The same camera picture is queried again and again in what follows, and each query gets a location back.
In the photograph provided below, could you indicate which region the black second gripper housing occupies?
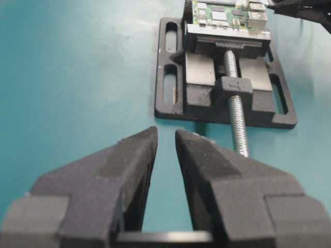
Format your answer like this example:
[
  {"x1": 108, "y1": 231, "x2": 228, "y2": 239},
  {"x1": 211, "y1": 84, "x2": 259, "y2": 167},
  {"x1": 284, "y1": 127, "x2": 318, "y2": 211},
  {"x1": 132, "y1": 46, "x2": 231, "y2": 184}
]
[{"x1": 267, "y1": 0, "x2": 330, "y2": 33}]

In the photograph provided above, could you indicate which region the left gripper black foam left finger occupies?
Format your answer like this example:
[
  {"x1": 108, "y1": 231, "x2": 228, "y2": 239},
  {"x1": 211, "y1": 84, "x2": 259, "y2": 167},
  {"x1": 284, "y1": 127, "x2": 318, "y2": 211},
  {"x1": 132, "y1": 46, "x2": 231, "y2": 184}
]
[{"x1": 1, "y1": 126, "x2": 158, "y2": 247}]

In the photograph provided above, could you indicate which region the left gripper black foam right finger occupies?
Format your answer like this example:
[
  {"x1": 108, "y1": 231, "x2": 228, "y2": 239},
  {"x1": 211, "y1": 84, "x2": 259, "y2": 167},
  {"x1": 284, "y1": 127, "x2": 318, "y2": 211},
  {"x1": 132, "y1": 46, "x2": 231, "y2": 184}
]
[{"x1": 175, "y1": 129, "x2": 330, "y2": 247}]

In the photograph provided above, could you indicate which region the green PCB board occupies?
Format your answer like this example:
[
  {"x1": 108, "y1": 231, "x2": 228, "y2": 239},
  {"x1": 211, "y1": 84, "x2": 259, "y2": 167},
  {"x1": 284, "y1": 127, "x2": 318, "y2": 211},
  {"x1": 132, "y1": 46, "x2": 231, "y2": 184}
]
[{"x1": 183, "y1": 1, "x2": 269, "y2": 31}]

